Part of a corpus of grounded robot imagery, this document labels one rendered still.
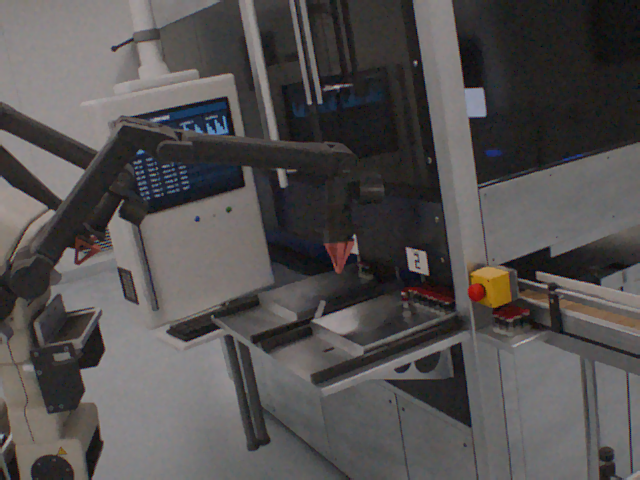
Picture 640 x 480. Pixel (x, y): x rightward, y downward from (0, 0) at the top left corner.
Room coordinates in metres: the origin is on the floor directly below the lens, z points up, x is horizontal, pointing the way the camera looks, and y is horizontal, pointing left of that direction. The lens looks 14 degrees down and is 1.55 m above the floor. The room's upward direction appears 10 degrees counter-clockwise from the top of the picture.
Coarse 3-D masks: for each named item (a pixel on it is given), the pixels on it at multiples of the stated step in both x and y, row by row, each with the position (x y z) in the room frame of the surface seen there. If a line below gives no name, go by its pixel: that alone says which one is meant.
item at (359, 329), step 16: (368, 304) 1.86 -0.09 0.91; (384, 304) 1.88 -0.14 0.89; (400, 304) 1.88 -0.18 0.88; (320, 320) 1.80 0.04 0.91; (336, 320) 1.82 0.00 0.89; (352, 320) 1.82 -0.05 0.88; (368, 320) 1.80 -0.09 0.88; (384, 320) 1.78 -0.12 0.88; (400, 320) 1.76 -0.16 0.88; (416, 320) 1.74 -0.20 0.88; (432, 320) 1.64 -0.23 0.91; (448, 320) 1.66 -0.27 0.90; (320, 336) 1.75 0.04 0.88; (336, 336) 1.67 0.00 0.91; (352, 336) 1.71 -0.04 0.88; (368, 336) 1.69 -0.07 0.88; (384, 336) 1.68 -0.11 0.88; (400, 336) 1.60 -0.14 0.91; (352, 352) 1.60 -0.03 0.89; (368, 352) 1.56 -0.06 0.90
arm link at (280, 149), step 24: (168, 144) 1.45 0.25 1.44; (192, 144) 1.48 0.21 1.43; (216, 144) 1.50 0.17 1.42; (240, 144) 1.52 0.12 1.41; (264, 144) 1.54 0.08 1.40; (288, 144) 1.56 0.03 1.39; (312, 144) 1.59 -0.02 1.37; (336, 144) 1.62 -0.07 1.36; (288, 168) 1.56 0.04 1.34; (312, 168) 1.57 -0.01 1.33; (336, 168) 1.58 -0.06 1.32
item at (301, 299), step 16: (336, 272) 2.20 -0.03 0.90; (352, 272) 2.23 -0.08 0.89; (288, 288) 2.13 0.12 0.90; (304, 288) 2.16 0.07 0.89; (320, 288) 2.15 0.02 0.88; (336, 288) 2.12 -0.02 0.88; (352, 288) 2.09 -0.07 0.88; (368, 288) 2.06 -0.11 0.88; (384, 288) 1.98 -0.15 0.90; (400, 288) 2.00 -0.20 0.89; (272, 304) 2.00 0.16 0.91; (288, 304) 2.05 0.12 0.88; (304, 304) 2.02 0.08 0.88; (336, 304) 1.91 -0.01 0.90; (288, 320) 1.92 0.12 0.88
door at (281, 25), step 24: (264, 0) 2.37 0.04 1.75; (288, 0) 2.22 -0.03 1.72; (312, 0) 2.09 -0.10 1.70; (264, 24) 2.39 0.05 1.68; (288, 24) 2.24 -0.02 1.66; (312, 24) 2.11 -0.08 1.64; (264, 48) 2.42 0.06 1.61; (288, 48) 2.27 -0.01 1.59; (288, 72) 2.30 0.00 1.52; (288, 96) 2.32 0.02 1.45; (288, 120) 2.35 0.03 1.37; (312, 120) 2.20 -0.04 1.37; (336, 120) 2.07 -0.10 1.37
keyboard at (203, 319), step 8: (248, 296) 2.37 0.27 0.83; (256, 296) 2.37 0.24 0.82; (232, 304) 2.32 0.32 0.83; (208, 312) 2.27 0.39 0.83; (192, 320) 2.22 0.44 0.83; (200, 320) 2.21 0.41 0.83; (208, 320) 2.20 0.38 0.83; (176, 328) 2.17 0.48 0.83; (184, 328) 2.16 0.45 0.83; (192, 328) 2.15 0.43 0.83; (200, 328) 2.14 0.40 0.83; (208, 328) 2.15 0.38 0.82; (216, 328) 2.16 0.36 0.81; (176, 336) 2.14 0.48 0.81; (184, 336) 2.12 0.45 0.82; (192, 336) 2.11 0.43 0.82
